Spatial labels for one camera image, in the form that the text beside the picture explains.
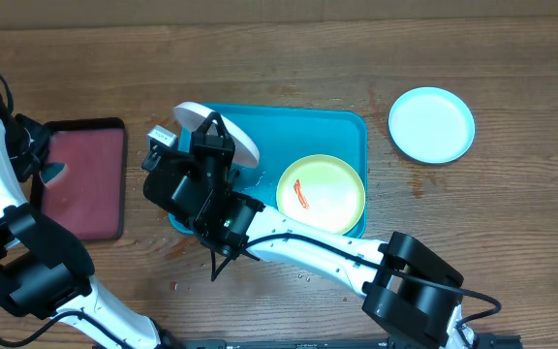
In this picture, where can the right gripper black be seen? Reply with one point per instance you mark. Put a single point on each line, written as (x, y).
(213, 154)

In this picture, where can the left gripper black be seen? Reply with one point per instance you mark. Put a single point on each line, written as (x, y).
(38, 156)

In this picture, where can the white plate with red streaks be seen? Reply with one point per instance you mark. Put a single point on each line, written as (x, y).
(191, 115)

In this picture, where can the green and orange sponge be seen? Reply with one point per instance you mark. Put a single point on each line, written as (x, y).
(53, 173)

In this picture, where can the light blue plate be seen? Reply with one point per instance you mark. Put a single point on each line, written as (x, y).
(431, 125)

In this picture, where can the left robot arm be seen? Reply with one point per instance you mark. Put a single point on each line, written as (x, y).
(45, 271)

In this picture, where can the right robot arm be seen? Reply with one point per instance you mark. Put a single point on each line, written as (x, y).
(408, 290)

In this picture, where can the teal plastic serving tray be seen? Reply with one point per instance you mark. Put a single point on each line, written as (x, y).
(285, 135)

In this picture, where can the black tray with red liquid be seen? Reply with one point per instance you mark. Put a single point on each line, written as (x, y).
(87, 196)

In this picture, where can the yellow plate with green rim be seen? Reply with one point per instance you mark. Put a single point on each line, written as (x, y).
(322, 191)

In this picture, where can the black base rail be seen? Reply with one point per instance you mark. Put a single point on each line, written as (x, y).
(484, 341)

